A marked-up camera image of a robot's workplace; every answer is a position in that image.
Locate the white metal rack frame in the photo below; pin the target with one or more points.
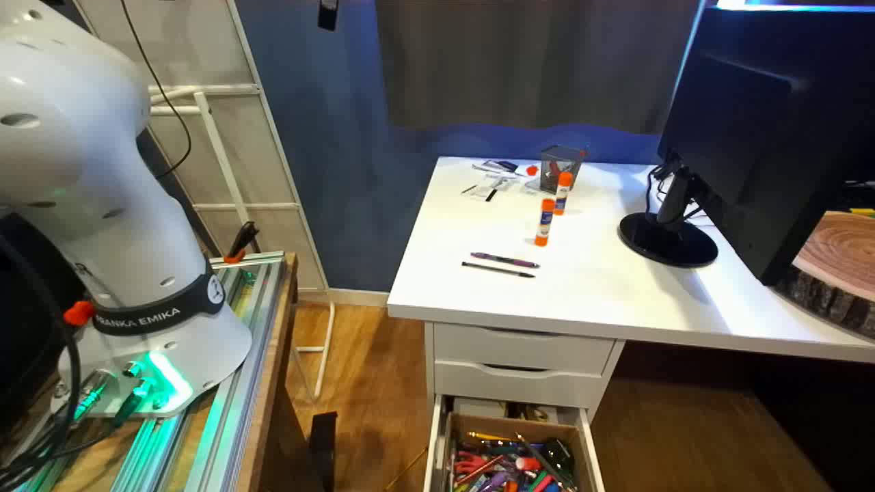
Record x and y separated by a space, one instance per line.
223 91

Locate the wood slice slab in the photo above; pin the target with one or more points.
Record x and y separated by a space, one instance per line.
844 256

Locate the black floor stand piece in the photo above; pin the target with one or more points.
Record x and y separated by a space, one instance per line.
323 451

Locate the black orange clamp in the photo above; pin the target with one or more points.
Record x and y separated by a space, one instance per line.
242 242

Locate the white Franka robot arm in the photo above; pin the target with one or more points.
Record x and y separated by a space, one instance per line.
90 181

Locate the gray curtain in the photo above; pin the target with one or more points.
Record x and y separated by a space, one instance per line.
529 56

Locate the black computer monitor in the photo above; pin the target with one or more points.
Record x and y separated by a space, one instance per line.
756 137

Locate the dark pen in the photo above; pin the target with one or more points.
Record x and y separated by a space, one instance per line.
495 270
506 261

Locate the white desk with drawers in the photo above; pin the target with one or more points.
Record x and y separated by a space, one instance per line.
592 274

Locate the small black pen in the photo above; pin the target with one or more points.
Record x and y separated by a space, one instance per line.
492 194

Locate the aluminium rail robot bench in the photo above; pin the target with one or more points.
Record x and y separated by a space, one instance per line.
229 410

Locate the small red cap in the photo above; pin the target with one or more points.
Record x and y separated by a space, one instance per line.
531 171

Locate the black round monitor stand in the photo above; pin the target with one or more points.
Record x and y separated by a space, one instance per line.
665 242

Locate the blue partition panel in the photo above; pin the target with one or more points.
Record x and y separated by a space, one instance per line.
356 166

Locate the white open drawer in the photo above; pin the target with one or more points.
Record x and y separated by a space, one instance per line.
435 447

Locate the glue stick with orange cap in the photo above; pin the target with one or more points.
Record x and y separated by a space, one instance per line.
562 193
546 220

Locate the small black hanging object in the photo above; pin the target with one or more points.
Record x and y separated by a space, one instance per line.
330 11

